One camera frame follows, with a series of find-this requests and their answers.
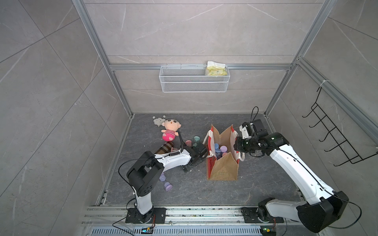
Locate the blue hourglass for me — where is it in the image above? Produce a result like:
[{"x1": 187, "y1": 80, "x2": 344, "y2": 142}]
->
[{"x1": 214, "y1": 143, "x2": 221, "y2": 158}]

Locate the purple hourglass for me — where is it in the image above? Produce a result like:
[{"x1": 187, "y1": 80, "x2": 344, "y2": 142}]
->
[
  {"x1": 220, "y1": 146, "x2": 228, "y2": 153},
  {"x1": 159, "y1": 173, "x2": 173, "y2": 192}
]

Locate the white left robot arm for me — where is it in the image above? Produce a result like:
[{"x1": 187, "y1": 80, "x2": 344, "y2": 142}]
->
[{"x1": 126, "y1": 143, "x2": 208, "y2": 216}]

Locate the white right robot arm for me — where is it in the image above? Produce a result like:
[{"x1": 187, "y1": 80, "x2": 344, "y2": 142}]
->
[{"x1": 233, "y1": 120, "x2": 349, "y2": 233}]

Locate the pink hourglass upright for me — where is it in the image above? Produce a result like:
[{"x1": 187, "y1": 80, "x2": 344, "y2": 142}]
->
[{"x1": 185, "y1": 140, "x2": 192, "y2": 147}]

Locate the green hourglass near bag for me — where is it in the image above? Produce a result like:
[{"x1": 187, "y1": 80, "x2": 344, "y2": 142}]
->
[{"x1": 193, "y1": 136, "x2": 200, "y2": 147}]

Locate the plaid fabric pouch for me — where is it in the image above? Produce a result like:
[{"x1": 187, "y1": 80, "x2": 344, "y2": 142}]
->
[{"x1": 155, "y1": 142, "x2": 174, "y2": 154}]

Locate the pink plush doll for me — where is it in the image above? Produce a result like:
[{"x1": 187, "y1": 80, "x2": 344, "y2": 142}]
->
[{"x1": 161, "y1": 119, "x2": 181, "y2": 142}]

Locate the white fluffy plush toy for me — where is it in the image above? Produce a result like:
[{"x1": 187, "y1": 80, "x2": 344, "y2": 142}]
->
[{"x1": 153, "y1": 116, "x2": 166, "y2": 127}]

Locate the yellow wipes packet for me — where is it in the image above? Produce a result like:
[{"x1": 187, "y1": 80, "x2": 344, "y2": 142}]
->
[{"x1": 205, "y1": 61, "x2": 228, "y2": 76}]

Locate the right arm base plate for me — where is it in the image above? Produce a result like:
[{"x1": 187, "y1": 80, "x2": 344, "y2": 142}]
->
[{"x1": 241, "y1": 206, "x2": 284, "y2": 223}]

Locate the white wire wall basket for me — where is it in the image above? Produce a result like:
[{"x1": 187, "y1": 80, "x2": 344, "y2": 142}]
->
[{"x1": 159, "y1": 65, "x2": 230, "y2": 93}]

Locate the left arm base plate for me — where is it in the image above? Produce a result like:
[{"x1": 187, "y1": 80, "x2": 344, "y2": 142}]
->
[{"x1": 125, "y1": 207, "x2": 167, "y2": 224}]

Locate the black wire hook rack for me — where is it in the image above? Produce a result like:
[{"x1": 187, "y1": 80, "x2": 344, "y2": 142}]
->
[{"x1": 302, "y1": 87, "x2": 378, "y2": 167}]

